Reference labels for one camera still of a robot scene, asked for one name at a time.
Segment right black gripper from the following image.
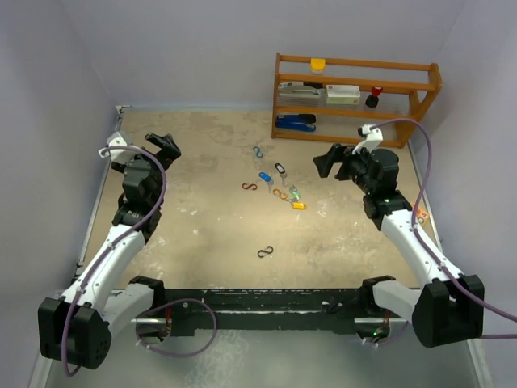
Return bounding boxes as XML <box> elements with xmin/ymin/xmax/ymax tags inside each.
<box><xmin>313</xmin><ymin>142</ymin><xmax>376</xmax><ymax>195</ymax></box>

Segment green tag key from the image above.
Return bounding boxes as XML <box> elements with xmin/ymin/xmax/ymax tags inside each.
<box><xmin>289</xmin><ymin>185</ymin><xmax>301</xmax><ymax>202</ymax></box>

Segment yellow tag key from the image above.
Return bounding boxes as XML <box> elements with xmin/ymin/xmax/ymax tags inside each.
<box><xmin>292</xmin><ymin>202</ymin><xmax>307</xmax><ymax>210</ymax></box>

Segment red S carabiner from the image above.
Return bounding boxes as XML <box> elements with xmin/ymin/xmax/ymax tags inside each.
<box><xmin>242</xmin><ymin>183</ymin><xmax>258</xmax><ymax>191</ymax></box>

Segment black S carabiner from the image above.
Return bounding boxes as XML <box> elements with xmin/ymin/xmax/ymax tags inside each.
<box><xmin>257</xmin><ymin>246</ymin><xmax>274</xmax><ymax>258</ymax></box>

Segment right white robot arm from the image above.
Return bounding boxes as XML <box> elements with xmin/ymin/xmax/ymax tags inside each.
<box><xmin>313</xmin><ymin>144</ymin><xmax>485</xmax><ymax>348</ymax></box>

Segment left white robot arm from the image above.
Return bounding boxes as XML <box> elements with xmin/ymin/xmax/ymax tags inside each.
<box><xmin>37</xmin><ymin>132</ymin><xmax>181</xmax><ymax>369</ymax></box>

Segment blue stapler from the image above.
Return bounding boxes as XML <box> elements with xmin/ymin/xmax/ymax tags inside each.
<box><xmin>275</xmin><ymin>114</ymin><xmax>317</xmax><ymax>133</ymax></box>

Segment black tag key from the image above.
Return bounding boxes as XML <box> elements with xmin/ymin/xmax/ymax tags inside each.
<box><xmin>275</xmin><ymin>163</ymin><xmax>287</xmax><ymax>181</ymax></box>

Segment wooden shelf rack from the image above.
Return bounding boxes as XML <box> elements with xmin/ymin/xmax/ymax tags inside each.
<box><xmin>271</xmin><ymin>53</ymin><xmax>443</xmax><ymax>148</ymax></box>

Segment white cardboard box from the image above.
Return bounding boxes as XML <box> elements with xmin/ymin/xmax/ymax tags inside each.
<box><xmin>326</xmin><ymin>85</ymin><xmax>361</xmax><ymax>105</ymax></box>

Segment orange S carabiner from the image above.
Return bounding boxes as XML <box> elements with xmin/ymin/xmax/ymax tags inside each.
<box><xmin>272</xmin><ymin>188</ymin><xmax>288</xmax><ymax>200</ymax></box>

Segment blue tag key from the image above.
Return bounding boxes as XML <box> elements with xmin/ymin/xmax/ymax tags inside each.
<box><xmin>258</xmin><ymin>171</ymin><xmax>274</xmax><ymax>193</ymax></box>

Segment blue S carabiner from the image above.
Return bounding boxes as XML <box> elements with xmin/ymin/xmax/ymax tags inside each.
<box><xmin>253</xmin><ymin>146</ymin><xmax>263</xmax><ymax>158</ymax></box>

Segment grey stapler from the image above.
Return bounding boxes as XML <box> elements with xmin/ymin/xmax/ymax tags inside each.
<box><xmin>278</xmin><ymin>81</ymin><xmax>323</xmax><ymax>99</ymax></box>

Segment yellow box on shelf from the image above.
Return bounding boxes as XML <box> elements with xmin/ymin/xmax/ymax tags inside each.
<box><xmin>309</xmin><ymin>57</ymin><xmax>326</xmax><ymax>74</ymax></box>

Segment orange card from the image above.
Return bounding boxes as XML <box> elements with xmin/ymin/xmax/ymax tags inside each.
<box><xmin>416</xmin><ymin>205</ymin><xmax>429</xmax><ymax>226</ymax></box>

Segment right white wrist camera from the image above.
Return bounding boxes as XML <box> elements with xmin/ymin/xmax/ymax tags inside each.
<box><xmin>352</xmin><ymin>124</ymin><xmax>384</xmax><ymax>154</ymax></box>

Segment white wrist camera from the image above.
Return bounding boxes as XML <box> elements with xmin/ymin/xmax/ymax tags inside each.
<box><xmin>352</xmin><ymin>124</ymin><xmax>384</xmax><ymax>154</ymax></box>
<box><xmin>107</xmin><ymin>131</ymin><xmax>133</xmax><ymax>147</ymax></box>

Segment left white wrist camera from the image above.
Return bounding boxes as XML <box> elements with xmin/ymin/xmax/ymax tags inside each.
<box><xmin>107</xmin><ymin>131</ymin><xmax>133</xmax><ymax>147</ymax></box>

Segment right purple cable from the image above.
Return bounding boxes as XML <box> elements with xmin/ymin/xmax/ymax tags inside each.
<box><xmin>363</xmin><ymin>119</ymin><xmax>517</xmax><ymax>348</ymax></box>

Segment black base frame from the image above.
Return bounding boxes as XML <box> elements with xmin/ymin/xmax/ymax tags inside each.
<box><xmin>137</xmin><ymin>289</ymin><xmax>397</xmax><ymax>337</ymax></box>

